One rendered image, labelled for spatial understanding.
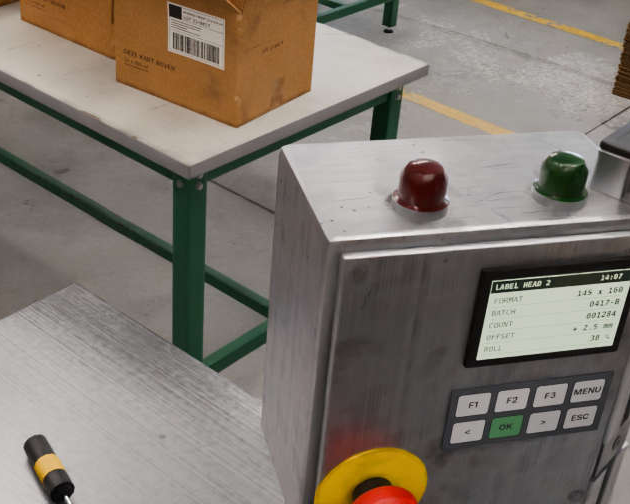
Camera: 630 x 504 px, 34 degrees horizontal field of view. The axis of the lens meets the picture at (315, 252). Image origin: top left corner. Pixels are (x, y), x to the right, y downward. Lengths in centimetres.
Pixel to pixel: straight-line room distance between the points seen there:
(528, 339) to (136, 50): 182
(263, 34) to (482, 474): 163
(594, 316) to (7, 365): 101
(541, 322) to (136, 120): 171
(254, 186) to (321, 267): 307
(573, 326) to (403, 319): 9
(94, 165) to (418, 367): 318
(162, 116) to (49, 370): 89
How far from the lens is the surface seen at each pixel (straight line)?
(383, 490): 51
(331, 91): 232
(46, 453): 124
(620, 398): 56
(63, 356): 141
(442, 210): 46
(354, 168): 50
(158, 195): 345
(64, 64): 241
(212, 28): 208
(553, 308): 49
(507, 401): 52
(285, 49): 219
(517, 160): 53
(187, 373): 138
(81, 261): 312
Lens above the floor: 170
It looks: 32 degrees down
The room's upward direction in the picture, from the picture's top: 5 degrees clockwise
